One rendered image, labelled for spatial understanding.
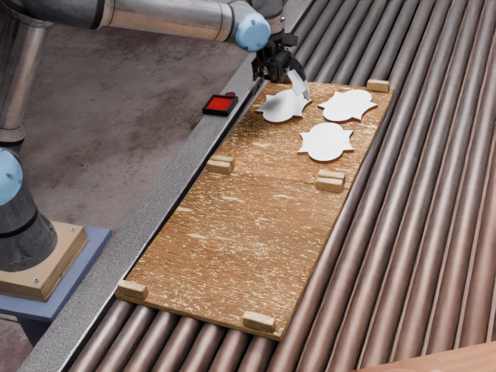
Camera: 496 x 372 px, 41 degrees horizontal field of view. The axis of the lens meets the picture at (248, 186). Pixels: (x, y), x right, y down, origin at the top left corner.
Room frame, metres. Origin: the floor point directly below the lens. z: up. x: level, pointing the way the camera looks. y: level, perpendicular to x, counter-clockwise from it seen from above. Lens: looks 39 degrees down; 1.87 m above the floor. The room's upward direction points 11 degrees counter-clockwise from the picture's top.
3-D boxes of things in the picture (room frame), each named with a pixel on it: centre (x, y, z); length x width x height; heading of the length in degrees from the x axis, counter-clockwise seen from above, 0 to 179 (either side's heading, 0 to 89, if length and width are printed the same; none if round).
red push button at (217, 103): (1.55, 0.03, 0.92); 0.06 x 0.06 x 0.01; 62
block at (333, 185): (1.10, -0.17, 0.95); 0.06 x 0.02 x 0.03; 60
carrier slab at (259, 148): (1.36, -0.16, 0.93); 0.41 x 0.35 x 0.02; 150
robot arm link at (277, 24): (1.43, -0.12, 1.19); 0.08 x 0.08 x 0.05
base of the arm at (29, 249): (1.12, 0.51, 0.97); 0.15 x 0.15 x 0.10
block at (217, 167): (1.24, 0.06, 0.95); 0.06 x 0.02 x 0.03; 60
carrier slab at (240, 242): (1.00, 0.04, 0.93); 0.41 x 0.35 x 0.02; 150
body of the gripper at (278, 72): (1.43, -0.11, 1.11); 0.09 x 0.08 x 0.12; 150
